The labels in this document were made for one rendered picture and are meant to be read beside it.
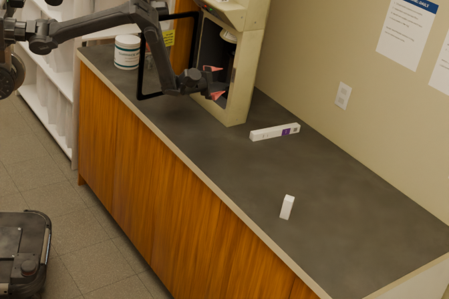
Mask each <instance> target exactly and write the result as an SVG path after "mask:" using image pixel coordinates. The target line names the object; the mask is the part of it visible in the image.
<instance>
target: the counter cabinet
mask: <svg viewBox="0 0 449 299"><path fill-rule="evenodd" d="M84 184H88V185H89V187H91V189H92V190H93V192H94V193H95V195H97V197H98V198H99V200H100V201H101V203H103V205H104V206H105V207H106V209H107V210H108V211H109V213H110V214H111V215H112V217H113V218H114V219H115V221H116V222H117V223H118V225H119V226H120V227H121V229H122V230H123V231H124V233H125V234H126V235H127V237H128V238H129V239H130V241H131V242H132V243H133V245H135V247H136V248H137V250H138V251H139V253H141V255H142V256H143V258H144V259H145V261H147V263H148V264H149V265H150V267H151V268H152V269H153V271H154V272H155V273H156V275H157V276H158V277H159V279H160V280H161V281H162V283H163V284H164V285H165V287H166V288H167V289H168V291H169V292H170V293H171V295H172V296H173V297H174V299H320V297H318V295H316V293H314V291H312V289H310V287H308V285H306V283H304V281H302V279H300V277H298V275H296V273H294V271H292V269H290V267H288V265H286V263H284V261H282V259H280V257H278V255H276V253H274V251H272V249H270V247H268V245H266V243H264V241H262V239H260V237H258V235H256V233H254V231H252V229H250V228H249V227H248V226H247V225H246V224H245V223H244V222H243V221H242V220H241V219H240V218H239V217H238V216H237V215H236V214H235V213H234V212H233V211H232V210H231V209H230V208H229V207H228V206H227V205H226V204H225V203H224V202H223V201H222V200H221V199H220V198H219V197H218V196H217V195H216V194H215V193H214V192H213V191H212V190H211V189H210V188H209V187H208V186H207V185H206V184H205V183H204V182H203V181H202V180H201V179H200V178H199V177H198V176H197V175H196V174H195V173H194V172H193V171H192V170H191V169H190V168H189V167H188V166H187V165H186V164H185V163H184V162H183V161H182V160H181V159H180V158H179V157H178V156H177V155H176V154H175V153H174V152H173V151H172V150H171V149H170V148H169V147H168V146H167V145H166V144H165V143H164V142H163V141H162V140H161V139H160V138H159V137H158V136H157V135H156V134H155V133H154V132H153V131H152V130H151V129H150V128H149V127H148V126H147V125H146V124H145V123H144V122H143V121H142V120H141V119H140V118H139V117H138V116H137V115H136V114H135V113H134V112H133V111H132V110H131V109H130V108H129V107H128V106H127V105H126V104H125V103H124V102H123V101H122V100H121V99H120V98H119V97H118V96H117V95H116V94H115V93H114V92H113V91H112V90H111V89H110V88H109V87H108V86H107V85H106V84H105V83H104V82H103V81H102V80H101V79H100V78H99V77H98V76H97V75H96V74H95V73H94V72H93V71H92V70H91V69H90V68H89V67H88V66H87V65H86V64H85V63H84V62H83V61H82V60H80V114H79V144H78V185H79V186H81V185H84ZM448 284H449V258H447V259H445V260H444V261H442V262H440V263H438V264H436V265H435V266H432V267H431V268H429V269H427V270H425V271H423V272H422V273H420V274H418V275H416V276H414V277H413V278H410V279H409V280H407V281H405V282H403V283H402V284H400V285H398V286H396V287H395V288H392V289H391V290H389V291H387V292H385V293H383V294H382V295H380V296H378V297H376V298H374V299H441V298H442V296H443V294H444V292H445V290H446V288H447V286H448Z"/></svg>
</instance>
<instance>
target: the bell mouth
mask: <svg viewBox="0 0 449 299"><path fill-rule="evenodd" d="M220 36H221V37H222V38H223V39H224V40H225V41H228V42H230V43H234V44H237V38H236V36H234V35H233V34H232V33H230V32H228V31H227V30H226V29H224V28H223V29H222V31H221V32H220Z"/></svg>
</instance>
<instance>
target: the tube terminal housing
mask: <svg viewBox="0 0 449 299"><path fill-rule="evenodd" d="M233 1H234V2H236V3H238V4H239V5H242V6H243V7H245V8H247V14H246V18H245V25H244V29H243V31H241V32H238V31H237V30H235V29H233V28H232V27H230V26H229V25H227V24H226V23H224V22H222V21H221V20H220V19H217V18H216V17H215V16H213V15H211V14H210V13H208V12H207V11H205V10H204V9H202V8H201V11H203V12H204V15H203V20H202V26H203V21H204V18H205V17H207V18H208V19H210V20H211V21H213V22H215V23H216V24H217V25H219V26H221V27H222V28H224V29H226V30H227V31H228V32H230V33H232V34H233V35H234V36H236V38H237V48H236V52H235V60H234V63H233V67H234V68H235V69H237V70H236V73H235V81H234V83H232V82H230V87H229V94H228V98H227V106H226V109H223V108H221V107H220V106H219V105H217V104H216V103H215V102H214V101H213V100H209V99H205V96H203V95H201V94H200V92H197V93H191V94H190V97H191V98H193V100H195V101H196V102H197V103H198V104H200V105H201V106H202V107H203V108H205V110H207V111H208V112H209V113H210V114H211V115H213V116H214V117H215V118H217V119H218V120H219V121H220V122H221V123H222V124H223V125H225V126H226V127H230V126H234V125H238V124H242V123H245V122H246V120H247V115H248V112H249V108H250V105H251V99H252V95H253V89H254V85H255V79H256V75H257V69H258V65H259V58H260V54H261V48H262V44H263V38H264V34H265V28H266V24H267V18H268V14H269V7H270V4H271V0H233ZM201 36H202V30H201V35H200V41H201ZM199 50H200V45H199ZM199 50H198V56H199ZM197 65H198V59H197V64H196V68H197Z"/></svg>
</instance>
